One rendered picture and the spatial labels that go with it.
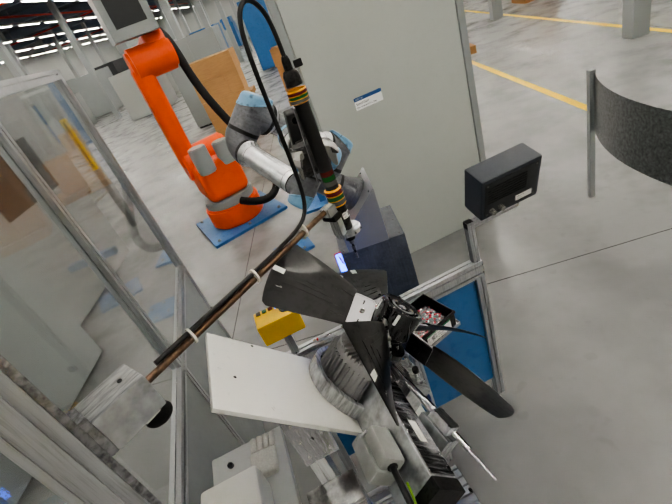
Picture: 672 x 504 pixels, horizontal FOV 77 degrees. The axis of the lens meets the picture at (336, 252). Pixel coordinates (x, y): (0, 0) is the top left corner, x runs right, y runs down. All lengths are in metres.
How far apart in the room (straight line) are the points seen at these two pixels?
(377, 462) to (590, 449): 1.46
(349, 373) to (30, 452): 0.68
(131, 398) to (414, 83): 2.70
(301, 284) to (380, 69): 2.09
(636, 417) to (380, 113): 2.20
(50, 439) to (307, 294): 0.62
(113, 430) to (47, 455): 0.09
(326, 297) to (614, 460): 1.56
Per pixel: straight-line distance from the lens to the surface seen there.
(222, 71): 8.98
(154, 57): 4.89
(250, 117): 1.55
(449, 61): 3.21
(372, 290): 1.29
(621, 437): 2.34
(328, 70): 2.85
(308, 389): 1.13
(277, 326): 1.55
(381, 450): 0.97
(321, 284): 1.11
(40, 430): 0.72
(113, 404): 0.74
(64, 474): 0.75
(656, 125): 2.79
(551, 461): 2.25
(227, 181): 4.95
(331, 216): 1.00
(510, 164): 1.69
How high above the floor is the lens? 1.97
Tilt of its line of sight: 31 degrees down
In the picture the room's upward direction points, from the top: 22 degrees counter-clockwise
